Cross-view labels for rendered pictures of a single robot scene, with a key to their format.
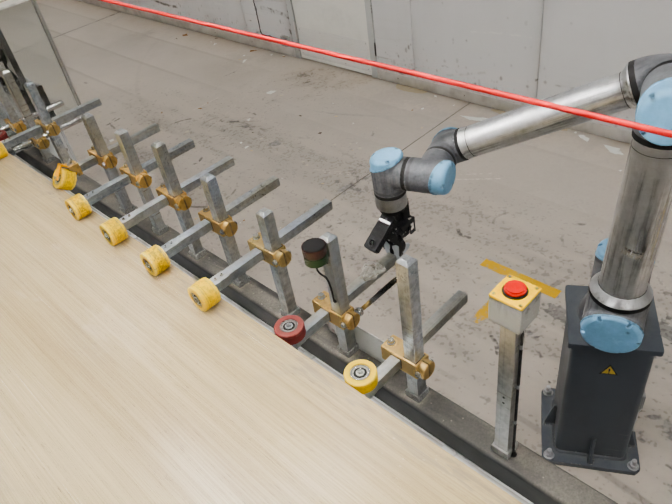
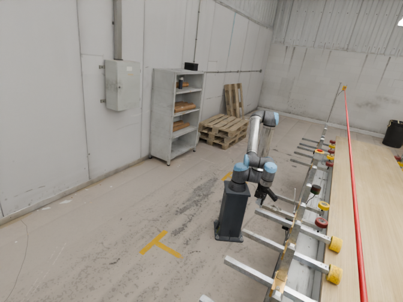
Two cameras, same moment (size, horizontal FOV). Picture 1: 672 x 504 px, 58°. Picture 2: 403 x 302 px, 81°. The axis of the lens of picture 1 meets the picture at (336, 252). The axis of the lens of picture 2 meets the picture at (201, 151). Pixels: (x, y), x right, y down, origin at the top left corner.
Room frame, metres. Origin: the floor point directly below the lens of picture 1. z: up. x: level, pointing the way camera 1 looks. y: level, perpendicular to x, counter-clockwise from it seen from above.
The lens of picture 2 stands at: (2.49, 1.06, 1.89)
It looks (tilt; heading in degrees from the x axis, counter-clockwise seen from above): 23 degrees down; 246
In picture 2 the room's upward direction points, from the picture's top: 8 degrees clockwise
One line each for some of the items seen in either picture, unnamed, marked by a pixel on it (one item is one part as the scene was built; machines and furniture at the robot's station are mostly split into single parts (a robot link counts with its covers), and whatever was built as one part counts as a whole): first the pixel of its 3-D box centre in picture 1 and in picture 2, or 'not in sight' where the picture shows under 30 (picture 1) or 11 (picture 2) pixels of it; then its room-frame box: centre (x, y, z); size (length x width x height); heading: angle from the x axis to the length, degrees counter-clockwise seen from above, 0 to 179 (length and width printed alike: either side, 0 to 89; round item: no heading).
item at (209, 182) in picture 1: (227, 238); (286, 255); (1.56, 0.33, 0.89); 0.03 x 0.03 x 0.48; 40
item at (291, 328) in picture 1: (292, 339); (319, 226); (1.11, 0.15, 0.85); 0.08 x 0.08 x 0.11
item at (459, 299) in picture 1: (414, 344); (295, 203); (1.04, -0.16, 0.83); 0.43 x 0.03 x 0.04; 130
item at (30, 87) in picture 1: (53, 133); not in sight; (2.52, 1.13, 0.92); 0.03 x 0.03 x 0.48; 40
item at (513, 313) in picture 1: (514, 305); (318, 154); (0.78, -0.31, 1.18); 0.07 x 0.07 x 0.08; 40
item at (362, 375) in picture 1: (362, 386); (322, 209); (0.92, -0.01, 0.85); 0.08 x 0.08 x 0.11
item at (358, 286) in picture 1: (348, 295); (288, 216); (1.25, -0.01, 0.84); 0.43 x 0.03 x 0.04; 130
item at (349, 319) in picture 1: (335, 312); not in sight; (1.19, 0.03, 0.85); 0.13 x 0.06 x 0.05; 40
